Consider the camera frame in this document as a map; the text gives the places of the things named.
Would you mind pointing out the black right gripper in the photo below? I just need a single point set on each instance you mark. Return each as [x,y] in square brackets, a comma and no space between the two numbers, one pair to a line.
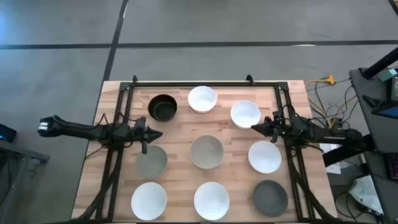
[276,127]

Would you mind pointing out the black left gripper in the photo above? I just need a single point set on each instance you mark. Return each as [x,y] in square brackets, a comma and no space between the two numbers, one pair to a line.
[141,132]

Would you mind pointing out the white bowl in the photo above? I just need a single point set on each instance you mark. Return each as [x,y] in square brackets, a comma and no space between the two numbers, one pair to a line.
[211,201]
[244,113]
[202,99]
[149,201]
[264,156]

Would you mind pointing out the dark grey bowl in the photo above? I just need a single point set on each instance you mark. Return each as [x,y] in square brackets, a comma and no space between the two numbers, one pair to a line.
[270,198]

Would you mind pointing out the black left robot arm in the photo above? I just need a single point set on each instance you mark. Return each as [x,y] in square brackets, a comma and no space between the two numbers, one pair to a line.
[77,130]

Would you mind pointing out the black bowl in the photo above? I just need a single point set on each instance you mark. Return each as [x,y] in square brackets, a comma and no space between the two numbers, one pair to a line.
[162,109]

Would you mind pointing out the pale beige-grey bowl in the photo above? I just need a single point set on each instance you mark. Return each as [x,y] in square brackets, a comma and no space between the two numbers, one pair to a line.
[206,152]

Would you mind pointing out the white paper sheets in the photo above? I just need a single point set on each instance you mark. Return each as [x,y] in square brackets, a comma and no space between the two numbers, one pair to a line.
[332,168]

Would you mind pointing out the yellow power plug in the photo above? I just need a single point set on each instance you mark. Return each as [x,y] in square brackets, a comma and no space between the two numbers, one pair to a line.
[329,80]

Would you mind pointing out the grey cart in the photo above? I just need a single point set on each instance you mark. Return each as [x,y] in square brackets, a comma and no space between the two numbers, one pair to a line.
[373,133]

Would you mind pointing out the black tablet device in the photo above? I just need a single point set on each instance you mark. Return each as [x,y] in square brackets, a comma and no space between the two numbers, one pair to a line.
[381,106]

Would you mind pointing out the white plastic bag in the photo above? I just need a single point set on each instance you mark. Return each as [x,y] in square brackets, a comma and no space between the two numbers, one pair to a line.
[367,193]

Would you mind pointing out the black pole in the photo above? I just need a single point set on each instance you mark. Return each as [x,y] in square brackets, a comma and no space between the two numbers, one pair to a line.
[381,63]

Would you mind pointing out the black keyboard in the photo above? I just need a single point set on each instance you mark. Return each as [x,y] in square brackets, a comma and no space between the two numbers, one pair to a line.
[392,165]

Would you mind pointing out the teal box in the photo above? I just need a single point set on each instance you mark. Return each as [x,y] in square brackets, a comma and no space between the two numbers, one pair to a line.
[388,74]

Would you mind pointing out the grey metal stand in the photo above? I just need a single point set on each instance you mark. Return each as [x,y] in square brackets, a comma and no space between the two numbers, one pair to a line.
[18,154]

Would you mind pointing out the black device with blue light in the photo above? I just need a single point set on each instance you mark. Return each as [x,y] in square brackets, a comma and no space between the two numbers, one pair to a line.
[6,133]

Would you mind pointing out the black aluminium table frame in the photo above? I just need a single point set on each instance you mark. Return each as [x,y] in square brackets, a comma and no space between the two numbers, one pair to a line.
[202,84]

